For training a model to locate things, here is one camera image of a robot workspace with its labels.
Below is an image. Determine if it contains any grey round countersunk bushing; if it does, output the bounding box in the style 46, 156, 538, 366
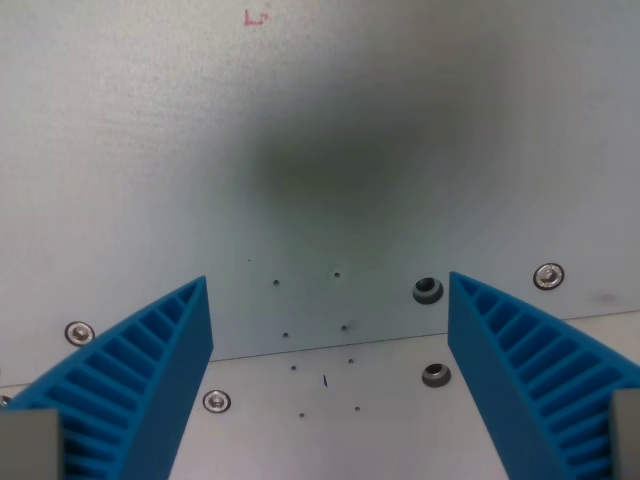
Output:
421, 363, 452, 389
412, 275, 445, 306

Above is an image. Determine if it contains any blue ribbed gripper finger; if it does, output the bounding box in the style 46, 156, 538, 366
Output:
446, 271, 640, 480
3, 275, 215, 480

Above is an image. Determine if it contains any silver hex screw with washer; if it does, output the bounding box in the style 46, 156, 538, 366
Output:
202, 389, 232, 415
64, 320, 97, 347
532, 262, 566, 291

